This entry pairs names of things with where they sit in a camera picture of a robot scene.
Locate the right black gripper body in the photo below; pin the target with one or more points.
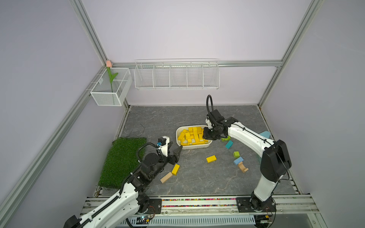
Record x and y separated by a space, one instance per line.
210 133

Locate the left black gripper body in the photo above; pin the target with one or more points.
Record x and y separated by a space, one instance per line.
161 164

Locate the long yellow block diagonal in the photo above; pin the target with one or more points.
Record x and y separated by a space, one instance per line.
181 136

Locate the long yellow block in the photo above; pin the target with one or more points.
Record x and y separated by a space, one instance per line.
196 136

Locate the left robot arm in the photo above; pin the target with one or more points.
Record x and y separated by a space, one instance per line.
131 198

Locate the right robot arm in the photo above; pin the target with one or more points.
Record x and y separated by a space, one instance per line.
275 158

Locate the green arch block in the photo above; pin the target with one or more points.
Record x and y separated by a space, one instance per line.
225 139

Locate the yellow rectangular block left pile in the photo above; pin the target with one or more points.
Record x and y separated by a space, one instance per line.
175 169

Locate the natural wood long block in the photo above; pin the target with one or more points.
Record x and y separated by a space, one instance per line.
166 177

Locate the white plastic bin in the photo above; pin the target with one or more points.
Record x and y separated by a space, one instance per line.
190 143

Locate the teal triangle block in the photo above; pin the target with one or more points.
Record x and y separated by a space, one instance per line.
229 144

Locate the green artificial grass mat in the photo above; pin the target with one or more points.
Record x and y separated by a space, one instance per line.
121 160

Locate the light green cube block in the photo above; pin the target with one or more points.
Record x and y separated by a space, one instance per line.
236 154

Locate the light blue flat block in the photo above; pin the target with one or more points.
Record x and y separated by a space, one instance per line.
238 160

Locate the natural wood arch block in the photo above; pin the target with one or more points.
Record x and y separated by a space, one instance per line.
242 167

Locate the teal toy shovel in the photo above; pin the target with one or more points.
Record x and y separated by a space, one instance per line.
266 134

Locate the artificial pink tulip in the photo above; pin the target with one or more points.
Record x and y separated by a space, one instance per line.
111 75

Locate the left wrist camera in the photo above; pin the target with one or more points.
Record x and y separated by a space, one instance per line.
162 144

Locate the white wire wall rack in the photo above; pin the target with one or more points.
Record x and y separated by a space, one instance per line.
183 74

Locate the white mesh wall basket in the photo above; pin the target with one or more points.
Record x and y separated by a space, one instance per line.
101 91

